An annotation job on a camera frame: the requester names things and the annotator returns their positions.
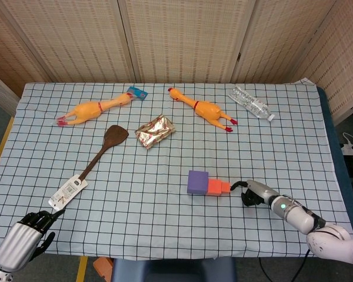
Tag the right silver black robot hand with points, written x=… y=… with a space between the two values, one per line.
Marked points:
x=261 y=191

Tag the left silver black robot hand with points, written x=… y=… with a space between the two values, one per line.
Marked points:
x=17 y=245

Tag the small orange foam cube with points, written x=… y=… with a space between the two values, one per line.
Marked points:
x=226 y=188

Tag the medium orange foam cube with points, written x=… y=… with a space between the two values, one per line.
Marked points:
x=213 y=188

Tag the large purple foam cube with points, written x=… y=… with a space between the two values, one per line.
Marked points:
x=197 y=182

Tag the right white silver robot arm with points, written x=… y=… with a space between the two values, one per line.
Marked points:
x=297 y=216

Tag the white paper spatula label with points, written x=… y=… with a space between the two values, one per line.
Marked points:
x=66 y=192

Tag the blue padded table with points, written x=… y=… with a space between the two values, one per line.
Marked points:
x=341 y=182

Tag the orange foam block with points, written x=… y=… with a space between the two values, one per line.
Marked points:
x=103 y=267

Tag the clear plastic water bottle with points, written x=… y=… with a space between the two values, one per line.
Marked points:
x=250 y=102

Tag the yellow rubber chicken toy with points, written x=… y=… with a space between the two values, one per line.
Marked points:
x=207 y=110

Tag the blue padded stool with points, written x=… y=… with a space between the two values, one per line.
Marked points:
x=173 y=271

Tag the silver red snack packet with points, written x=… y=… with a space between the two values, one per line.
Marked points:
x=154 y=132

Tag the blue checkered tablecloth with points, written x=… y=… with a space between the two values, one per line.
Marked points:
x=135 y=205

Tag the dark metal screen hinge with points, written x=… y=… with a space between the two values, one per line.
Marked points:
x=239 y=56

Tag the dark wooden spatula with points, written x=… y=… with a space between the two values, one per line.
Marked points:
x=114 y=136

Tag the yellow rubber chicken in wrapper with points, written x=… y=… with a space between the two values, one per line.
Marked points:
x=85 y=111

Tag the blue cardboard hang tag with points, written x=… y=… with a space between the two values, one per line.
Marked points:
x=138 y=93

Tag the beige woven folding screen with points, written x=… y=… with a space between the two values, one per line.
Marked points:
x=179 y=38

